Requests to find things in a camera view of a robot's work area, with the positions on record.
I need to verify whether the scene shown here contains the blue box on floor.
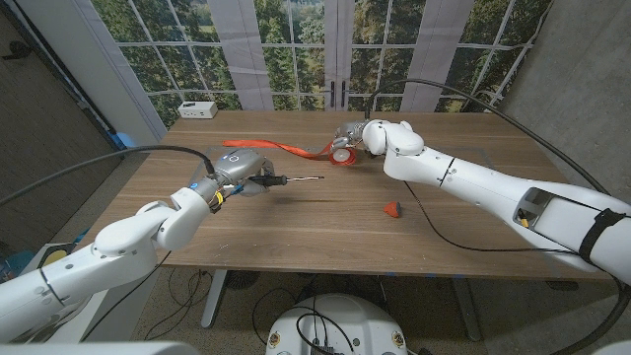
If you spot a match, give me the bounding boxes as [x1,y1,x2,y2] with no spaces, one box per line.
[108,131,137,151]

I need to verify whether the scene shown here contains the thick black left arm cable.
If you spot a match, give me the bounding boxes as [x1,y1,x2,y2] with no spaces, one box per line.
[0,144,217,207]

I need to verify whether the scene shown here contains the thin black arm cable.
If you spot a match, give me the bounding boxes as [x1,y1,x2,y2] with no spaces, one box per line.
[80,249,173,343]
[402,179,581,255]

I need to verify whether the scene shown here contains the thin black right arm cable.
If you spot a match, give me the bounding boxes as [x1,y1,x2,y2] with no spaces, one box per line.
[402,179,581,255]

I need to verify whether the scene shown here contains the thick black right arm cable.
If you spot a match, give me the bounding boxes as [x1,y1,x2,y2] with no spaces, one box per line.
[364,78,631,355]

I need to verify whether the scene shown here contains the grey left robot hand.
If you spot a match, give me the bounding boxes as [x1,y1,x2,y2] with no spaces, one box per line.
[189,147,277,214]

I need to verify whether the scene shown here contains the white power strip box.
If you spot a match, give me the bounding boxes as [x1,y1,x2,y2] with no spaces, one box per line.
[177,101,219,120]

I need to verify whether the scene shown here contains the black floor cable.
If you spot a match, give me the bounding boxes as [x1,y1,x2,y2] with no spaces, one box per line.
[142,268,214,342]
[250,284,319,342]

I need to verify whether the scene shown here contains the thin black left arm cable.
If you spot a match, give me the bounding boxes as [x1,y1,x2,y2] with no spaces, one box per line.
[80,249,173,343]

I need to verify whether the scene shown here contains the left wrist connector wires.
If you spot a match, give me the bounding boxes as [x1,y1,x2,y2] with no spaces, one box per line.
[210,184,245,214]

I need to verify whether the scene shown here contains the printed window forest backdrop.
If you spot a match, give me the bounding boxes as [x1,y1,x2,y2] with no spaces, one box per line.
[91,0,553,130]

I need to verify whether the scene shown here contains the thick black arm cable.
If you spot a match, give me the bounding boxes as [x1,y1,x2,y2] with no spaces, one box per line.
[0,144,217,207]
[364,78,631,355]

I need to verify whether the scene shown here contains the grey table leg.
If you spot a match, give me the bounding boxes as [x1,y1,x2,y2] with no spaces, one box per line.
[452,278,482,343]
[200,269,230,329]

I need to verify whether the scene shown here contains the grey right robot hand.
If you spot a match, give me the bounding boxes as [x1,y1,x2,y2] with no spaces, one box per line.
[330,120,370,155]

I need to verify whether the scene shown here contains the orange ribbon roll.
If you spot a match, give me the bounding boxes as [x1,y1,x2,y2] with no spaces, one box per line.
[222,139,358,167]

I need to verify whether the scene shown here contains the yellow black floor marker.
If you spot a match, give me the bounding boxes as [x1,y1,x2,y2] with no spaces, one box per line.
[36,242,76,270]

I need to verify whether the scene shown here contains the black torso cable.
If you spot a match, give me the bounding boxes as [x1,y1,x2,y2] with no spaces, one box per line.
[294,305,357,355]

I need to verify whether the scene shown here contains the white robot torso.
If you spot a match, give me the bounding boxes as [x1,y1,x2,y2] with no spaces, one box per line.
[264,293,409,355]

